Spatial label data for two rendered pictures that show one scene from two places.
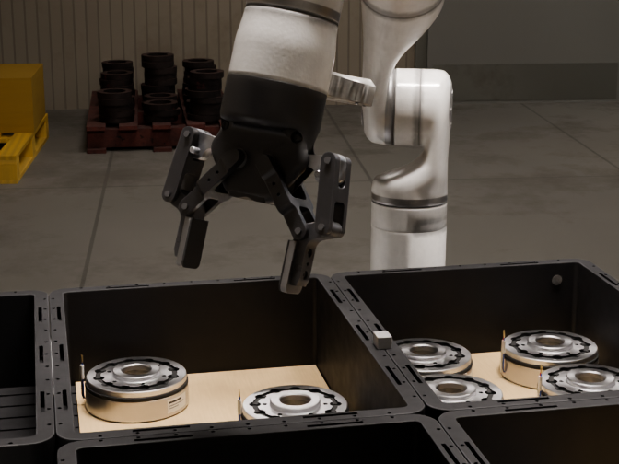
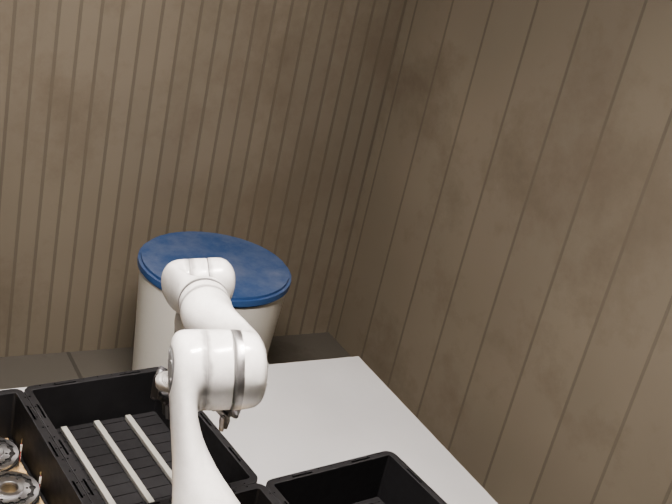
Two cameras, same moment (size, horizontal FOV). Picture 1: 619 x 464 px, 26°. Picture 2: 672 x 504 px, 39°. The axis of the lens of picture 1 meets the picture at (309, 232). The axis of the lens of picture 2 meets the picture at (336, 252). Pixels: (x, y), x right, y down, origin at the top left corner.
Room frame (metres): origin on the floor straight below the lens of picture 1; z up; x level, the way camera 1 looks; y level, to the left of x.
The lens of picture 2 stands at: (2.19, -0.44, 1.97)
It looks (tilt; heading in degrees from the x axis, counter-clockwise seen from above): 23 degrees down; 151
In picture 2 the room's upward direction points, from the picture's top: 13 degrees clockwise
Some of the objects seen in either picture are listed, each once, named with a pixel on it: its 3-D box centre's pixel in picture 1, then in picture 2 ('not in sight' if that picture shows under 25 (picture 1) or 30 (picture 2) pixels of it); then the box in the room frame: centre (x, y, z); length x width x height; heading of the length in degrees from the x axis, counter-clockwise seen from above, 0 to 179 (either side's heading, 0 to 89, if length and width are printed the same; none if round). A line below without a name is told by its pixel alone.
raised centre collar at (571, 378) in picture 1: (590, 379); not in sight; (1.25, -0.28, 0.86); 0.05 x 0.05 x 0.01
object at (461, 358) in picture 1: (423, 356); not in sight; (1.33, -0.12, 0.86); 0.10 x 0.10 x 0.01
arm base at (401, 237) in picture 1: (407, 268); not in sight; (1.58, -0.12, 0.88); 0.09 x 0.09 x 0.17; 9
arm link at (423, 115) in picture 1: (412, 140); not in sight; (1.59, -0.12, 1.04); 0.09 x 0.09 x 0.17; 85
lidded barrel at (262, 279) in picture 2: not in sight; (201, 343); (-0.53, 0.61, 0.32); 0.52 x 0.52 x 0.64
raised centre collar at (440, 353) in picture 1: (423, 352); not in sight; (1.33, -0.12, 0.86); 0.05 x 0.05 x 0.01
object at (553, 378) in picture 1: (589, 384); not in sight; (1.25, -0.28, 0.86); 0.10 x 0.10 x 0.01
